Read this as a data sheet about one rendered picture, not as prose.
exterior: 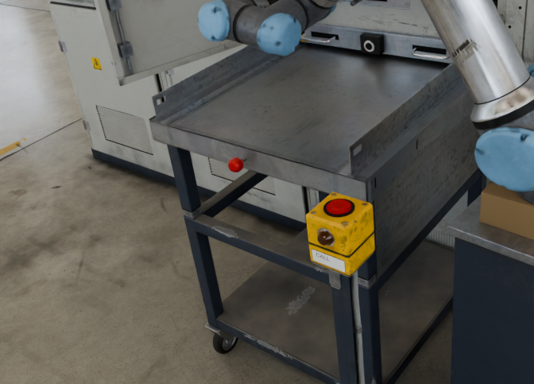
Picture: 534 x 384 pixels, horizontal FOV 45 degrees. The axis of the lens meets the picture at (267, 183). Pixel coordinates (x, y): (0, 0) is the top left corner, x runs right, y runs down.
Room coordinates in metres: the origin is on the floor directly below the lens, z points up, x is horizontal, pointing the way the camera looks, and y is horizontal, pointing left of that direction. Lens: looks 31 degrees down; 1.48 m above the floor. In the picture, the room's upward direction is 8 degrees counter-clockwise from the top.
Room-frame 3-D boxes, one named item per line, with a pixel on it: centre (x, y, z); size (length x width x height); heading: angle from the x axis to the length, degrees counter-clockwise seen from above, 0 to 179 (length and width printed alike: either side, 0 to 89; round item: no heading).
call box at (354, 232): (0.85, -0.11, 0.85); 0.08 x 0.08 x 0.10; 47
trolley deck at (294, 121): (1.49, -0.19, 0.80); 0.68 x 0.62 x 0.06; 137
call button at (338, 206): (0.85, -0.11, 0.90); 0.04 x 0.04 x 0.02
